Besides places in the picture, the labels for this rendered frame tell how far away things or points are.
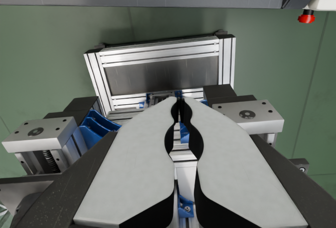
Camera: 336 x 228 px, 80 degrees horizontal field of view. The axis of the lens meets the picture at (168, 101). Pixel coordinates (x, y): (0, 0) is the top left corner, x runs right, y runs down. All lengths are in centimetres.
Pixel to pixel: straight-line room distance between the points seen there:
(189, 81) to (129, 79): 37
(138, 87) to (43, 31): 72
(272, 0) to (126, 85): 100
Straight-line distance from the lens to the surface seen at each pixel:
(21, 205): 62
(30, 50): 169
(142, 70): 123
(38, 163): 63
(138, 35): 139
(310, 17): 63
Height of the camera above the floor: 135
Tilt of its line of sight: 61 degrees down
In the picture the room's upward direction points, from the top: 178 degrees counter-clockwise
